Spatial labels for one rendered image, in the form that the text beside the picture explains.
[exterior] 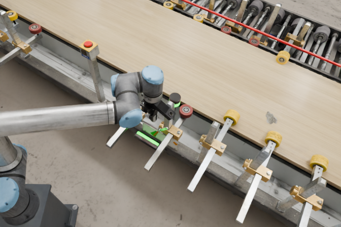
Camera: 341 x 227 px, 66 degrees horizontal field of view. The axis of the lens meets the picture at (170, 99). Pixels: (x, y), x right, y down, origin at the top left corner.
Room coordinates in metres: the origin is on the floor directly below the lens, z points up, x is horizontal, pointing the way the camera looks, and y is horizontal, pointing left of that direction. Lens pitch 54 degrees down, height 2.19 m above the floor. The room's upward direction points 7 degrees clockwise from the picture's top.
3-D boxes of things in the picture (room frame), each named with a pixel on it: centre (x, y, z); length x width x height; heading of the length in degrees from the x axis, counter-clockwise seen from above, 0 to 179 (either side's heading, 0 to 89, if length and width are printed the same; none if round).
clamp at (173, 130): (0.75, -0.02, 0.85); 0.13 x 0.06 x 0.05; 64
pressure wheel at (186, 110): (0.86, -0.10, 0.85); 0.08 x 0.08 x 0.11
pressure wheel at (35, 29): (1.42, 1.02, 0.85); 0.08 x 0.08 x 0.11
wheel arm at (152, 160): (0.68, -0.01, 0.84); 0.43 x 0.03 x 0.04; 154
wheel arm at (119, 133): (0.80, 0.21, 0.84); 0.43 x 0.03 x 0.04; 154
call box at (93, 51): (0.98, 0.46, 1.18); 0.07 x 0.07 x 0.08; 64
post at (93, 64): (0.98, 0.46, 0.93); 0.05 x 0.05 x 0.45; 64
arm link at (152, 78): (0.71, 0.09, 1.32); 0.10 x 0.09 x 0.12; 109
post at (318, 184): (0.43, -0.67, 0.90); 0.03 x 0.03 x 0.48; 64
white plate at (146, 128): (0.75, 0.04, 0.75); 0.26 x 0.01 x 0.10; 64
